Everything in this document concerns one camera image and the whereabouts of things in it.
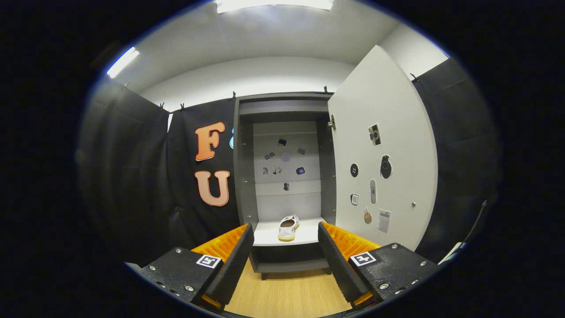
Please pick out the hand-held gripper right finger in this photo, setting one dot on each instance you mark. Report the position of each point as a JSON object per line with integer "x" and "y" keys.
{"x": 337, "y": 265}

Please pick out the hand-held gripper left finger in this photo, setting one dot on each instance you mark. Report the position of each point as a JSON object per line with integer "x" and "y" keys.
{"x": 236, "y": 265}

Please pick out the white shoe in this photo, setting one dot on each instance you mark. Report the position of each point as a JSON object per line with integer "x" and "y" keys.
{"x": 288, "y": 232}

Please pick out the beige shoe cabinet door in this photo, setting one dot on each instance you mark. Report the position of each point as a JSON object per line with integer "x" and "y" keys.
{"x": 397, "y": 132}

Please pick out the light grey cabinet shelf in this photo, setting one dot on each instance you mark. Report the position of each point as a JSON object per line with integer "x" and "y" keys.
{"x": 269, "y": 236}

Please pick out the metal door hinge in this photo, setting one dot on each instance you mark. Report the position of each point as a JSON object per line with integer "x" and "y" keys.
{"x": 332, "y": 123}

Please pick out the white paper sheet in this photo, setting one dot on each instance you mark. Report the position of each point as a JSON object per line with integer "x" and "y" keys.
{"x": 450, "y": 254}

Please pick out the black backdrop cloth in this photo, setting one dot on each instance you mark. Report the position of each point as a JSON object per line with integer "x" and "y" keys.
{"x": 132, "y": 176}

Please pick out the narrow ceiling light strip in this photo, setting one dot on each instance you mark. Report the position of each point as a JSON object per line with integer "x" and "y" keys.
{"x": 122, "y": 62}

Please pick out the wide ceiling light panel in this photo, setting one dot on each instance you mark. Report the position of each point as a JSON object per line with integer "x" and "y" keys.
{"x": 273, "y": 4}

